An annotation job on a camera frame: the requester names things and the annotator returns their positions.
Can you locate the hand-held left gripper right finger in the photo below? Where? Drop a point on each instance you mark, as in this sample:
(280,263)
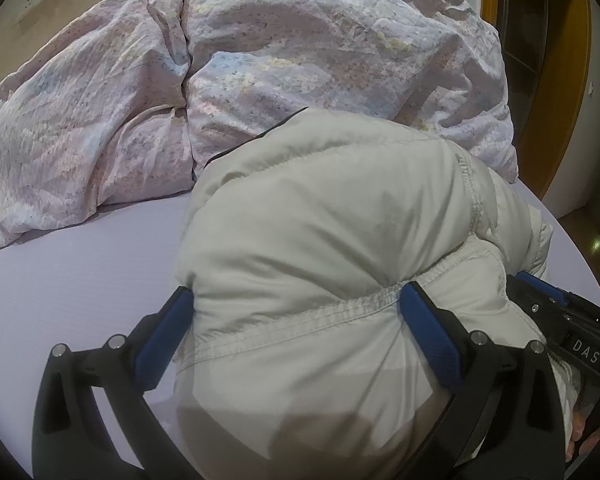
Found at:
(430,337)

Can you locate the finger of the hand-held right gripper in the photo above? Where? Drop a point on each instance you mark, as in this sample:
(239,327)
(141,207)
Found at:
(547,292)

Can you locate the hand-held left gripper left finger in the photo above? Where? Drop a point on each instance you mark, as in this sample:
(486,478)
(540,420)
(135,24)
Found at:
(164,342)

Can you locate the white puffer jacket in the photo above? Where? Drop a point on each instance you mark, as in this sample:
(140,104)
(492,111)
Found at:
(330,240)

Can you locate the person's right hand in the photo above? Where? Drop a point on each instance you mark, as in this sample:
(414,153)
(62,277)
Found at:
(580,435)

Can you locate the lavender bed sheet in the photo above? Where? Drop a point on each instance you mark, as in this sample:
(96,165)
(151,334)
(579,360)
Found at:
(80,270)

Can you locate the dark glass pane door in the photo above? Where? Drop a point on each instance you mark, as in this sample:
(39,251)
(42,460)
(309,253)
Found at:
(525,15)

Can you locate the floral lilac duvet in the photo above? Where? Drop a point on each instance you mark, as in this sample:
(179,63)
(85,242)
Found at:
(290,50)

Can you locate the wooden door frame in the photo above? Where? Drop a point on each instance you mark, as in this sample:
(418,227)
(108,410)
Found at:
(565,110)

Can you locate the white wall socket plate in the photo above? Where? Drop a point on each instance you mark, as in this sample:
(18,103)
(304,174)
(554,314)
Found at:
(30,1)

